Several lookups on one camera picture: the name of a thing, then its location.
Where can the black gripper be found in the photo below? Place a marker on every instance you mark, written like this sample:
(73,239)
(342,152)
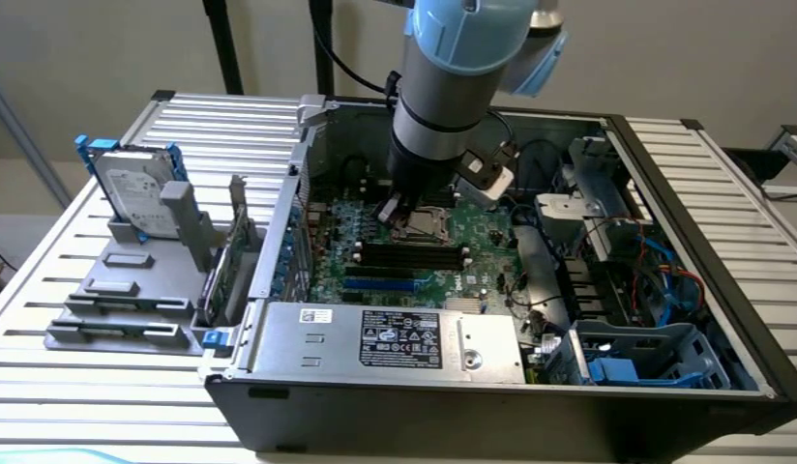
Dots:
(425,171)

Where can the silver cpu chip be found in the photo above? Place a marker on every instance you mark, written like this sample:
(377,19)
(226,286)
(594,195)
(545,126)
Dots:
(431,217)

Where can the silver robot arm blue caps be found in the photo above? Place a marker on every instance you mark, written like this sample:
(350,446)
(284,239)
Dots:
(446,72)

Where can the metal cpu socket cover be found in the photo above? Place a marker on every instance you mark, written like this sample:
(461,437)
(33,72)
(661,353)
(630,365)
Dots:
(390,211)

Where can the cpu socket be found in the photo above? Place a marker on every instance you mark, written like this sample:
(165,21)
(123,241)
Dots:
(421,232)

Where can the black ram slot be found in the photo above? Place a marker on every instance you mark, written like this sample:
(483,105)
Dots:
(413,252)
(414,246)
(411,258)
(410,264)

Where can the black expansion slot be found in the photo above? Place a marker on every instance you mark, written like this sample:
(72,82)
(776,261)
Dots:
(381,273)

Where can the blue expansion slot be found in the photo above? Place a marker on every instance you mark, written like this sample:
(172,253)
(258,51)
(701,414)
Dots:
(379,283)

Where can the green motherboard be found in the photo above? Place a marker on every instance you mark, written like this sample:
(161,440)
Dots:
(475,241)

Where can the grey case latch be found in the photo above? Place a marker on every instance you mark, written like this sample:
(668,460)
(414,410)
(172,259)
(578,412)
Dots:
(314,110)

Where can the black vertical pole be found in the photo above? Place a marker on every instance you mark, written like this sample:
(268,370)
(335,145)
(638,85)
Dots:
(223,46)
(323,72)

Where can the metal disk bay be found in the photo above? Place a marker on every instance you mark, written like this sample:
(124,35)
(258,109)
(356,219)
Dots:
(589,198)

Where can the small finned chipset heatsink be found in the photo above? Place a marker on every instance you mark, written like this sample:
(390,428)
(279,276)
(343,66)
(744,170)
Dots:
(466,305)

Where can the green graphics card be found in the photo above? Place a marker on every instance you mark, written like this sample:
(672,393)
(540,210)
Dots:
(230,261)

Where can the silver power supply unit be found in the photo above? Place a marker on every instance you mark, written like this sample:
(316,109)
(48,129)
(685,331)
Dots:
(386,343)

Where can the blue case clip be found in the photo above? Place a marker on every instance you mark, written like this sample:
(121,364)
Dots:
(218,338)

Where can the grey parts rack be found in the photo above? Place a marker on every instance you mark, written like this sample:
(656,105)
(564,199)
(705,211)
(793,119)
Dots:
(147,285)

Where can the black open pc case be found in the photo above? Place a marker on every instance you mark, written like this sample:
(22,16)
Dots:
(475,415)

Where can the blue plastic drive caddy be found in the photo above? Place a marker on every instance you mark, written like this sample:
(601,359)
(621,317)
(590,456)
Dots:
(650,355)

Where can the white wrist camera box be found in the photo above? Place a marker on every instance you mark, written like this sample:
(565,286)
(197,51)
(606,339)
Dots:
(485,176)

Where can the hard disk with blue bracket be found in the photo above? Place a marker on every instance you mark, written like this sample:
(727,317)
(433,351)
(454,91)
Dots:
(137,191)

